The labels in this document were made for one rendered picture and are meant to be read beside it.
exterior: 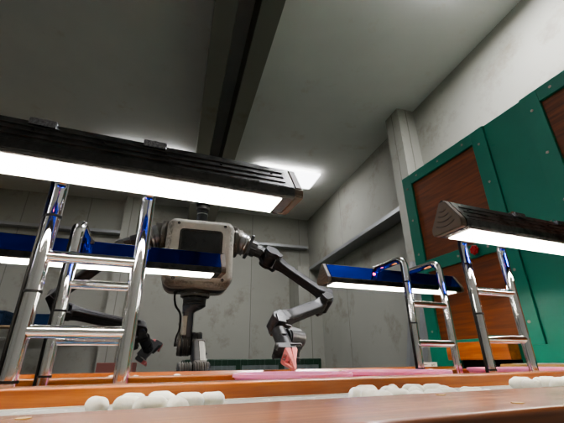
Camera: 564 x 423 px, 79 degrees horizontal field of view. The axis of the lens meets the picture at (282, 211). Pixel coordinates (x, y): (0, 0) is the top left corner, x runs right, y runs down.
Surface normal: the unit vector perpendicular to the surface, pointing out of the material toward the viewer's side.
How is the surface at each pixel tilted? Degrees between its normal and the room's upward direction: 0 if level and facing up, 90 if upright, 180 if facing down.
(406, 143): 90
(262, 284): 90
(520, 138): 90
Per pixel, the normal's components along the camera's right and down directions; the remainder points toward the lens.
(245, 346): 0.29, -0.39
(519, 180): -0.93, -0.14
